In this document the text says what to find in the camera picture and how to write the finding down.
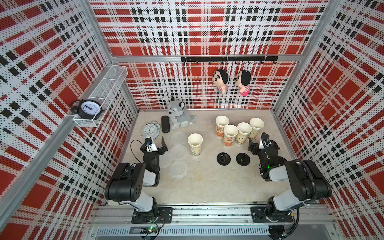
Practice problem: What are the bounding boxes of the black wall clock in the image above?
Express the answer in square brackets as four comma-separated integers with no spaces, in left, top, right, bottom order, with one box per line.
[70,100,103,120]

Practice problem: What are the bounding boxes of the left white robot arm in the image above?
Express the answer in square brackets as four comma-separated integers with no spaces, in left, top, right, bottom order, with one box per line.
[105,138,173,224]

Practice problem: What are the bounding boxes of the white wire basket shelf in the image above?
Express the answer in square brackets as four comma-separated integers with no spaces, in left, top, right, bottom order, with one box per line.
[74,65,128,128]

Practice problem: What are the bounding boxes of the hanging doll pink dress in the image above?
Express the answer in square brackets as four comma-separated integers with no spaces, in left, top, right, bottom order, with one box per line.
[236,70,251,97]

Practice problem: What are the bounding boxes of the hanging doll blue shorts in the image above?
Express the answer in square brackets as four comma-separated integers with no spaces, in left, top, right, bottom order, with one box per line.
[213,70,229,95]

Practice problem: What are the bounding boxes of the white alarm clock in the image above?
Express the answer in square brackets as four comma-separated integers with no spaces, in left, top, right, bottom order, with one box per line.
[142,121,161,139]

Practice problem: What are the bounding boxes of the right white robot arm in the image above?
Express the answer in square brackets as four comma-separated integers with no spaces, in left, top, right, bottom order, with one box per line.
[248,133,332,223]

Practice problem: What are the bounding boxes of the black glasses case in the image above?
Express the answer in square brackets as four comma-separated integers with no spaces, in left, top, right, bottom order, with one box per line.
[161,116,171,133]

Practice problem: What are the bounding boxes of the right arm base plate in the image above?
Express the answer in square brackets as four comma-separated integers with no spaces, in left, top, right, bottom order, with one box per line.
[251,206,294,223]

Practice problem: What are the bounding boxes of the black hook rail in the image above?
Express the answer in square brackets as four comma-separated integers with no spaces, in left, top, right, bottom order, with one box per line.
[181,56,279,63]

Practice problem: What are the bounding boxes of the paper milk tea cup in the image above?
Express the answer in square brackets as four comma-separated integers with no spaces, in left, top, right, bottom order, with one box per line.
[187,133,203,157]

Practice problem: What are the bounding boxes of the grey husky plush toy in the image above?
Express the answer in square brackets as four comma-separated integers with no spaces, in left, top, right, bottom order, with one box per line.
[168,96,197,130]

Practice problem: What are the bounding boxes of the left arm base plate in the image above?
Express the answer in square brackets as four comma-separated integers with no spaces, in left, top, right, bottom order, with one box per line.
[131,207,173,224]

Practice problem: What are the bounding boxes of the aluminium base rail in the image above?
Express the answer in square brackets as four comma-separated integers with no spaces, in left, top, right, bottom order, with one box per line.
[84,203,343,240]

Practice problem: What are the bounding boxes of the black cup lid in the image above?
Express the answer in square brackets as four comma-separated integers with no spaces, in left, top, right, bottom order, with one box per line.
[217,152,231,166]
[236,153,251,166]

